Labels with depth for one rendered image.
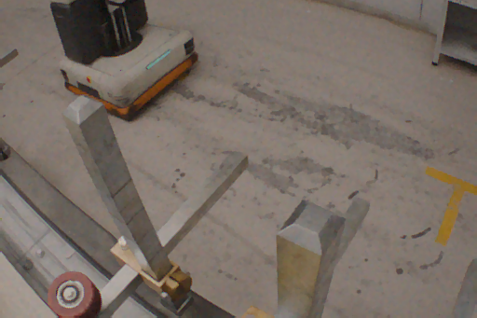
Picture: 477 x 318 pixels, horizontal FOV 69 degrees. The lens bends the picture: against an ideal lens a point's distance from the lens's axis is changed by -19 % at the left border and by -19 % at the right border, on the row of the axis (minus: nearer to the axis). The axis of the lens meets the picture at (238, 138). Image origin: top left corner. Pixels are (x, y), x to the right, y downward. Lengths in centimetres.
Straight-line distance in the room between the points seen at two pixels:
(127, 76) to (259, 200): 92
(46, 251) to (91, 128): 68
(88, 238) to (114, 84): 133
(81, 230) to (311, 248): 72
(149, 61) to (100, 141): 181
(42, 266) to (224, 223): 92
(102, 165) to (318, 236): 25
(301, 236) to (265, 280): 129
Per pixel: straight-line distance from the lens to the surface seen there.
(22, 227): 114
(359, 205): 68
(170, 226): 69
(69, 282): 61
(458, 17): 300
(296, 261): 29
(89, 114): 40
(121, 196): 47
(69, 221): 96
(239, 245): 164
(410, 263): 164
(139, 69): 218
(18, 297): 65
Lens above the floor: 139
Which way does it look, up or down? 43 degrees down
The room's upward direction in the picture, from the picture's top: 7 degrees counter-clockwise
